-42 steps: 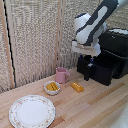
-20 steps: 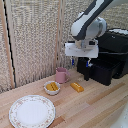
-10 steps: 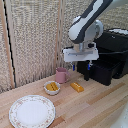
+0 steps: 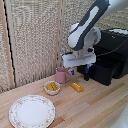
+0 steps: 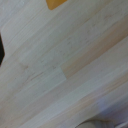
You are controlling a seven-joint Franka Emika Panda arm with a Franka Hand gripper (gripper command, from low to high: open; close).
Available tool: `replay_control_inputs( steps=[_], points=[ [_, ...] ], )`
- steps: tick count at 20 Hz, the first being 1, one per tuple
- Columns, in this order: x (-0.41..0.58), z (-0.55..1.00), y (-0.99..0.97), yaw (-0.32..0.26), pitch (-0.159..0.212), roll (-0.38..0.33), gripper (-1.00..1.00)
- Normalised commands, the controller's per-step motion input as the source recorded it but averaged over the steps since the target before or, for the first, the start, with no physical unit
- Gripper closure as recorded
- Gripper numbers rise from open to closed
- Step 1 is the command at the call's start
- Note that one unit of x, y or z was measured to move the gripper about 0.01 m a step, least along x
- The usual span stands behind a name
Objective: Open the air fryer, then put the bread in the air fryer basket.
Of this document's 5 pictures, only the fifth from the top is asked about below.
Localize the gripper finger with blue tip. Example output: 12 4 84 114
0 33 6 68

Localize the yellow-orange rectangular block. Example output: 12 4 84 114
45 0 68 11

